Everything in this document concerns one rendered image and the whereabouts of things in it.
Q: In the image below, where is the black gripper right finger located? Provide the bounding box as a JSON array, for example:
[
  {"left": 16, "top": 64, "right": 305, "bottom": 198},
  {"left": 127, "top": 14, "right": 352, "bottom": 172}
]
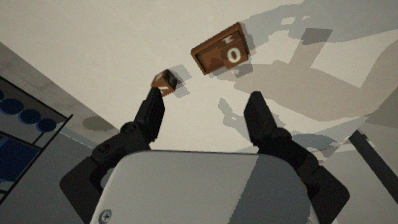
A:
[{"left": 243, "top": 91, "right": 350, "bottom": 224}]

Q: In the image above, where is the brown wooden cube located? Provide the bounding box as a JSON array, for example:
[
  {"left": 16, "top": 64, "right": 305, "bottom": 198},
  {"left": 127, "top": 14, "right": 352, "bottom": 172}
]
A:
[
  {"left": 151, "top": 69, "right": 177, "bottom": 97},
  {"left": 217, "top": 31, "right": 249, "bottom": 69}
]

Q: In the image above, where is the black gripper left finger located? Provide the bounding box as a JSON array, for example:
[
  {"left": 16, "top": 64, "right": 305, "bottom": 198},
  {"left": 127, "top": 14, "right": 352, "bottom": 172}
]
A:
[{"left": 59, "top": 87, "right": 165, "bottom": 224}]

